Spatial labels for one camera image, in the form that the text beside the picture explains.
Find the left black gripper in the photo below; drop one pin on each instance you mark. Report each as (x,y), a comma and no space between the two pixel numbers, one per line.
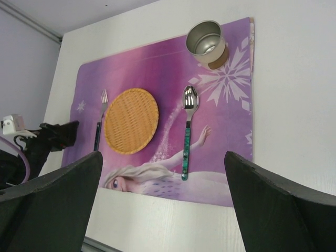
(49,138)

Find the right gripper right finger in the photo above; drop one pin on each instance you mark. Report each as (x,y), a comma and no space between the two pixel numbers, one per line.
(277,214)

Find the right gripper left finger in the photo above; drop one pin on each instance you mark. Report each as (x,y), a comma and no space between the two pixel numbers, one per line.
(51,212)

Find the metal fork teal handle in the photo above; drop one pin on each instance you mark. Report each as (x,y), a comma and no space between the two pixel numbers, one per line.
(104,105)

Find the round orange woven plate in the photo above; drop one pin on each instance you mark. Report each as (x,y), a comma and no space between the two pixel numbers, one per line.
(131,121)

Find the purple printed cloth placemat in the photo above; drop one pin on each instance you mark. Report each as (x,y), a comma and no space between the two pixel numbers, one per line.
(223,120)

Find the metal spoon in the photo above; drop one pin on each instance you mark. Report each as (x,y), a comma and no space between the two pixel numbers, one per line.
(190,102)

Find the beige metal cup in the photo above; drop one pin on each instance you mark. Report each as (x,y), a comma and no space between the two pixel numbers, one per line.
(205,41)

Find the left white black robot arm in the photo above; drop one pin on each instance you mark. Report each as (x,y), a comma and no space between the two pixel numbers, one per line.
(13,168)

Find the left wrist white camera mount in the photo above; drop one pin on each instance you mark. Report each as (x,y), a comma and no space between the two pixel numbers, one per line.
(13,125)

